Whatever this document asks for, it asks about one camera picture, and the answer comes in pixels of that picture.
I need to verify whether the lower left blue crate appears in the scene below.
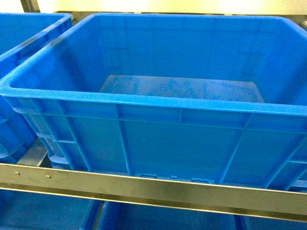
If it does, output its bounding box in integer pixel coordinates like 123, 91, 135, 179
0, 190, 102, 230

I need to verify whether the blue plastic crate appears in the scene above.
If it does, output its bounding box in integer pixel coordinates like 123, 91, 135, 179
0, 12, 74, 165
0, 13, 307, 192

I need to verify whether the metal shelf rail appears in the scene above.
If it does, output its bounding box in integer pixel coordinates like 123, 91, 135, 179
0, 164, 307, 221

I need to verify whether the lower right blue crate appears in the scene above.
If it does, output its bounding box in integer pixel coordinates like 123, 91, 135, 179
95, 201, 307, 230

